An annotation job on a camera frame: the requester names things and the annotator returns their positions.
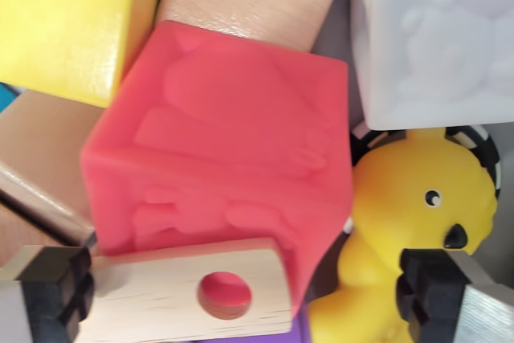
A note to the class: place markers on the white embossed rubber cube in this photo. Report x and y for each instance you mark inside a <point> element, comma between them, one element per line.
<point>437,37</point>

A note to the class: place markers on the yellow wooden cube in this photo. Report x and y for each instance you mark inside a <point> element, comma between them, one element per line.
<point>64,21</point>

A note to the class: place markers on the red embossed rubber cube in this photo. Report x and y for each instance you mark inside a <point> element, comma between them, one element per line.
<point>225,146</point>

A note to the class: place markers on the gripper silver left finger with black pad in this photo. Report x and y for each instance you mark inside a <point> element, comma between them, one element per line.
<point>48,299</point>

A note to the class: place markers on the yellow rubber duck toy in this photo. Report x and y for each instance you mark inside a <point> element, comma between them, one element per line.
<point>397,198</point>

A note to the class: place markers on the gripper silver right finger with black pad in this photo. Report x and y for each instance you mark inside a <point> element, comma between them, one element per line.
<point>445,303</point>

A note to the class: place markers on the purple plastic cup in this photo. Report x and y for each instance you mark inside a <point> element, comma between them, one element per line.
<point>299,329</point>

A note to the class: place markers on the wooden strip with holes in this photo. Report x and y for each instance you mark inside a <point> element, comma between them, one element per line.
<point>152,299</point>

